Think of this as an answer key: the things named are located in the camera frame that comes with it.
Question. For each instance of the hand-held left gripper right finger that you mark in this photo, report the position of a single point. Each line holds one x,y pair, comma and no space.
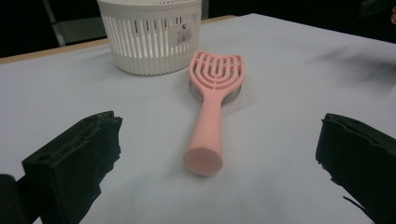
358,155

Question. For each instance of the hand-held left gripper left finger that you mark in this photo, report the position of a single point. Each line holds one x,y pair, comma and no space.
71,161

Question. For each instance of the pink hairbrush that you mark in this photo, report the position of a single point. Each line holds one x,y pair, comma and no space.
209,124

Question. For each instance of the white slatted plastic basket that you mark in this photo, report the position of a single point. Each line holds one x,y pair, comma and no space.
149,40

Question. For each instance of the grey metal stand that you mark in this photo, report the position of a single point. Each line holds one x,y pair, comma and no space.
77,29

